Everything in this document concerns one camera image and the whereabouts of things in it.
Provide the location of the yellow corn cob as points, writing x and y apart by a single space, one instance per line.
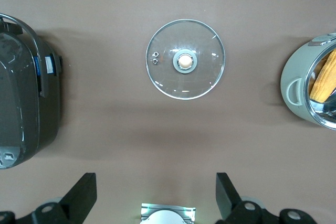
324 79

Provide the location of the grey electric cooking pot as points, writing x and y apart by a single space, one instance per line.
292 77

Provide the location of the black rice cooker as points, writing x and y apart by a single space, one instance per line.
23 90

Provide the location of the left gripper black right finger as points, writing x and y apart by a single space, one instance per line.
228 200

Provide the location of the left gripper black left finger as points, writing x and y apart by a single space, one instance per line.
77 197

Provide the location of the round glass pot lid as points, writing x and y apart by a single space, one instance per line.
186 62

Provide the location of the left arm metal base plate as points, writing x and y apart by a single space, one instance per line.
145 208

